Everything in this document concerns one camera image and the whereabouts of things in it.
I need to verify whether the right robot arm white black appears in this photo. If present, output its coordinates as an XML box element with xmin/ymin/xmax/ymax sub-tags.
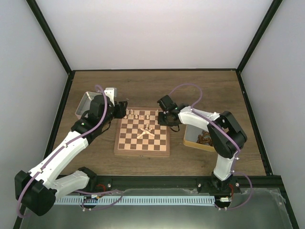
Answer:
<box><xmin>157</xmin><ymin>95</ymin><xmax>247</xmax><ymax>192</ymax></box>

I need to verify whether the dark brown chess pieces pile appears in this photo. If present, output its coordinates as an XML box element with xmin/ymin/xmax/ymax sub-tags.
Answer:
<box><xmin>196</xmin><ymin>130</ymin><xmax>213</xmax><ymax>146</ymax></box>

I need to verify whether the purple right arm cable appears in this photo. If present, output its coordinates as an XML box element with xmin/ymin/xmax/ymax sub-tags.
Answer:
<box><xmin>170</xmin><ymin>83</ymin><xmax>253</xmax><ymax>212</ymax></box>

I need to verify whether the wooden chess board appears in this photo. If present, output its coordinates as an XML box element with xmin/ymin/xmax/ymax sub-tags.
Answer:
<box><xmin>114</xmin><ymin>107</ymin><xmax>170</xmax><ymax>157</ymax></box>

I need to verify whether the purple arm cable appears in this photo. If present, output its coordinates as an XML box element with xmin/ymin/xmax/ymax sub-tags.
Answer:
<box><xmin>16</xmin><ymin>84</ymin><xmax>124</xmax><ymax>219</ymax></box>
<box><xmin>170</xmin><ymin>83</ymin><xmax>253</xmax><ymax>212</ymax></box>

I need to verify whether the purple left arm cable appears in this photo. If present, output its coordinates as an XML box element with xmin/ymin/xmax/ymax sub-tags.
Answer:
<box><xmin>16</xmin><ymin>84</ymin><xmax>124</xmax><ymax>219</ymax></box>

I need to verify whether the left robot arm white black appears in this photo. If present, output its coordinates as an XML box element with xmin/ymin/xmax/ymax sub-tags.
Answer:
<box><xmin>15</xmin><ymin>94</ymin><xmax>128</xmax><ymax>216</ymax></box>

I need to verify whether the black aluminium frame rail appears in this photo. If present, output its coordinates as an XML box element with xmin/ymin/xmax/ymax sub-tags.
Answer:
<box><xmin>96</xmin><ymin>175</ymin><xmax>284</xmax><ymax>193</ymax></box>

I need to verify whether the yellow metal tin tray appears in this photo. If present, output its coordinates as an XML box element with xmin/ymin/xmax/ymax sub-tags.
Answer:
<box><xmin>183</xmin><ymin>125</ymin><xmax>215</xmax><ymax>152</ymax></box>

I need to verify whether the light blue slotted cable duct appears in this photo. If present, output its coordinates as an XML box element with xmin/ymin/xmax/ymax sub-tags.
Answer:
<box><xmin>54</xmin><ymin>196</ymin><xmax>215</xmax><ymax>207</ymax></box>

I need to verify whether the pink metal tin tray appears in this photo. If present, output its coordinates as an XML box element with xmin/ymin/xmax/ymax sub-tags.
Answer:
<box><xmin>75</xmin><ymin>92</ymin><xmax>99</xmax><ymax>119</ymax></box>

